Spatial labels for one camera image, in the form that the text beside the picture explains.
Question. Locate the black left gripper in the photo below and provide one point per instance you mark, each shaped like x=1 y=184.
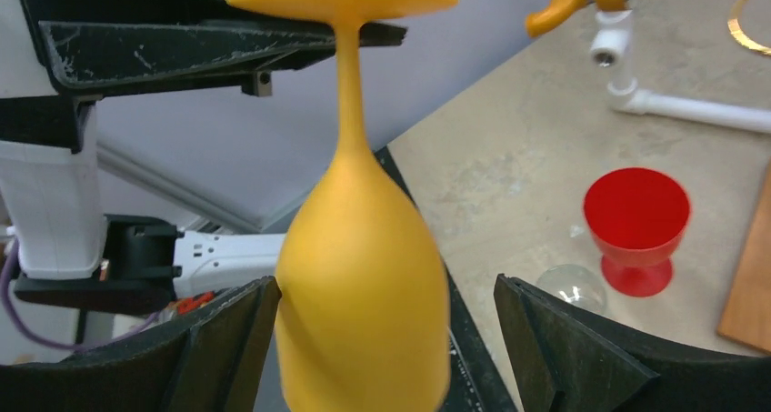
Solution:
x=134 y=47

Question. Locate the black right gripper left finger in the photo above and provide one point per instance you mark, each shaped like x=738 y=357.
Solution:
x=210 y=359

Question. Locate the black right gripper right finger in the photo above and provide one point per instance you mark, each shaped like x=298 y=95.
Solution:
x=565 y=358

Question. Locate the yellow wine glass front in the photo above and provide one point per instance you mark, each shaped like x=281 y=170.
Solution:
x=363 y=319

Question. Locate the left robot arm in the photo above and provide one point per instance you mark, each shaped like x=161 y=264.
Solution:
x=146 y=262

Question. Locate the clear wine glass left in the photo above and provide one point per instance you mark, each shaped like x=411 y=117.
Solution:
x=575 y=285

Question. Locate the red plastic wine glass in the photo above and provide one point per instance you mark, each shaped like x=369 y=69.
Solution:
x=637 y=218

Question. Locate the wooden base board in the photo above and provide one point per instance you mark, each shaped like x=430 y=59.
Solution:
x=746 y=315

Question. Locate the white PVC pipe frame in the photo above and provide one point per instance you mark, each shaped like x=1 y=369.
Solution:
x=659 y=70

